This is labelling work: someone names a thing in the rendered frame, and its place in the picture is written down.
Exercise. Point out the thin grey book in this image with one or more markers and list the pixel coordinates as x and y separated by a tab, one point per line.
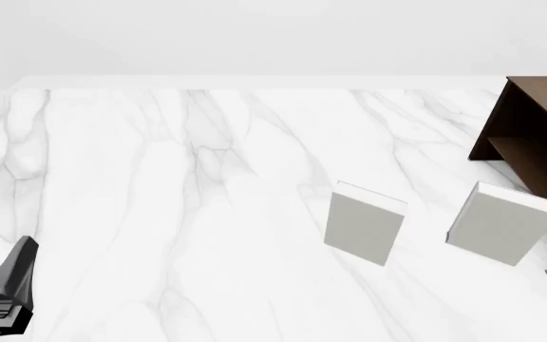
363	228

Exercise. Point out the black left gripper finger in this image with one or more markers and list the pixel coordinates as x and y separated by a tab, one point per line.
14	274

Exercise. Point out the thick grey book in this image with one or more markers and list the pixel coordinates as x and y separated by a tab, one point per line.
499	228

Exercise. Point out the dark brown wooden shelf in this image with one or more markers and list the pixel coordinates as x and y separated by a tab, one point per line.
534	139

